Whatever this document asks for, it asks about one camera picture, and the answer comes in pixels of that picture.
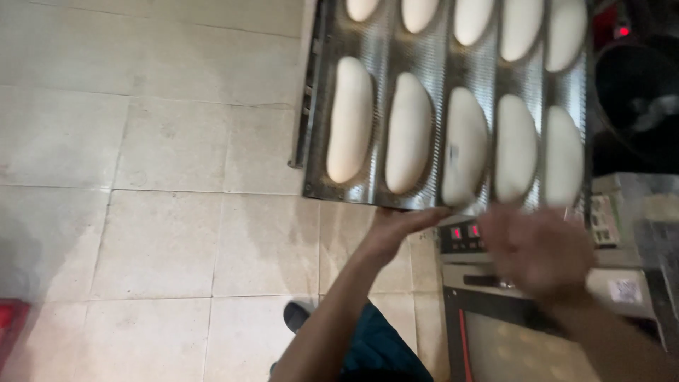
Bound black round bin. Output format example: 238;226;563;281
590;36;679;176

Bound black appliance with red light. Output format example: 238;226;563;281
591;0;679;51

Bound rows of white dough loaves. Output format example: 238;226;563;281
326;0;588;209

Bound metal tray rack frame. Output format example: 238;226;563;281
288;0;325;169

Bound red plastic crate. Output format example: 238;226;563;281
0;297;31;372

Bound person's dark teal trousers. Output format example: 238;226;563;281
269;302;435;382

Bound perforated metal baking tray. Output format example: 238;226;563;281
301;0;594;214

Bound steel bakery oven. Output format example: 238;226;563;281
438;173;679;382

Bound person's right hand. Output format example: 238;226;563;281
476;203;597;304

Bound person's left hand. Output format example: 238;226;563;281
364;206;453;266

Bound person's dark shoe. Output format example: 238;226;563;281
283;300;318;335

